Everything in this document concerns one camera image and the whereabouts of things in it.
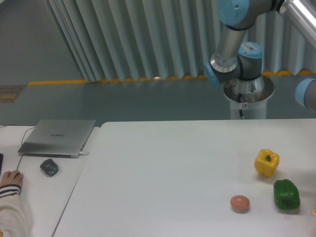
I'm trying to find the white sleeved forearm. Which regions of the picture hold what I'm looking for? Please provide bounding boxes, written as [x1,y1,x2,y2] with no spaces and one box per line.
[0,184,30,237]

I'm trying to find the brown egg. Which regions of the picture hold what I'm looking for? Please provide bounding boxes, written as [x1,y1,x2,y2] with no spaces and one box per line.
[230,195,250,213]

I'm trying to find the small black gadget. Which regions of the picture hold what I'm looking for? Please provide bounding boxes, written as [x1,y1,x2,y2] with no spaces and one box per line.
[40,158,59,177]

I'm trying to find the silver closed laptop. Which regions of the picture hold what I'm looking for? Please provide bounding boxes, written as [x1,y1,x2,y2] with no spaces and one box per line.
[18,119,96,158]

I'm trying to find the white folding partition screen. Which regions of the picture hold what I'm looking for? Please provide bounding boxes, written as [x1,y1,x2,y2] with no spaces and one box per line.
[46,0,316,82]

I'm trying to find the person's hand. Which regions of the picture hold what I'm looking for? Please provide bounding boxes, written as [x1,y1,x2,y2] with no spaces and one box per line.
[0,170,24,191]

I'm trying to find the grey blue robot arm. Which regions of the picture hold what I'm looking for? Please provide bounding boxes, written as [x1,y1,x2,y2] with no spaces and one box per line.
[204,0,316,117]

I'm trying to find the black pedestal cable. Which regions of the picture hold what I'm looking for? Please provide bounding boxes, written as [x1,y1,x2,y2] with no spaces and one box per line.
[237,93,245,119]

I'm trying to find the black device at edge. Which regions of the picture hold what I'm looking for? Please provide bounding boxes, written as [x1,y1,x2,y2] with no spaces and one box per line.
[0,153,4,175]

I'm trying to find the yellow bell pepper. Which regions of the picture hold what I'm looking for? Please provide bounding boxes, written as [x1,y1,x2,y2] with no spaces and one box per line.
[254,149,280,177]

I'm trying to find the green bell pepper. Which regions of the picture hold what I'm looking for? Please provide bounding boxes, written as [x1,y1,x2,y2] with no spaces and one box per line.
[274,179,300,210]

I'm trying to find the brown floor mat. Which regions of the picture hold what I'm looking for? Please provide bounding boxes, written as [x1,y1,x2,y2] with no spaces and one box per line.
[0,85,26,103]

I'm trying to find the black mouse cable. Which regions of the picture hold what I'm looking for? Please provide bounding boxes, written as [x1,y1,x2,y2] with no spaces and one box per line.
[0,124,36,171]

